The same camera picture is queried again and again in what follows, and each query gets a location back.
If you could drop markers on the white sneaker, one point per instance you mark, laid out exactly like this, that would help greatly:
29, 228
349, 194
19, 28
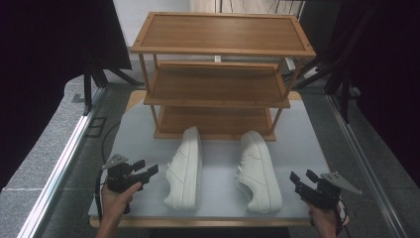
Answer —
257, 172
185, 172

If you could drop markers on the wooden three-tier shoe rack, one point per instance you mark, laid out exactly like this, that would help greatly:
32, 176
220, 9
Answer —
218, 84

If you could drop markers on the white power strip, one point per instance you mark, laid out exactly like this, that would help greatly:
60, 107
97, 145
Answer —
297, 66

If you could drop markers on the dark curtain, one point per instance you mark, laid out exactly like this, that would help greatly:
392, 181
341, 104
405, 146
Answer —
386, 72
43, 72

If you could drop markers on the black metal stand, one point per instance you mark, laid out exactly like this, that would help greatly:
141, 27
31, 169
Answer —
344, 82
88, 89

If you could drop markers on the person's left hand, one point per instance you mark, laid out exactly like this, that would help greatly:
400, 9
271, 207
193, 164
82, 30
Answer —
116, 202

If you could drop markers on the aluminium rail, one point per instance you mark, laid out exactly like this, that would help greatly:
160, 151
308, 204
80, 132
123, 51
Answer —
62, 165
360, 158

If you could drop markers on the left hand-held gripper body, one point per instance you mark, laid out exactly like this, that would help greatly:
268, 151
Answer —
118, 178

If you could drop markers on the person's right hand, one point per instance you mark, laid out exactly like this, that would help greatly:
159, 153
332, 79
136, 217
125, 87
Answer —
323, 220

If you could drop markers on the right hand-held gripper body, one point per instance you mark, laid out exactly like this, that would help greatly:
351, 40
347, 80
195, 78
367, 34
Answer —
323, 195

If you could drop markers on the black floor socket plate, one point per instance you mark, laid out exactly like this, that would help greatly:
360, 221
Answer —
96, 127

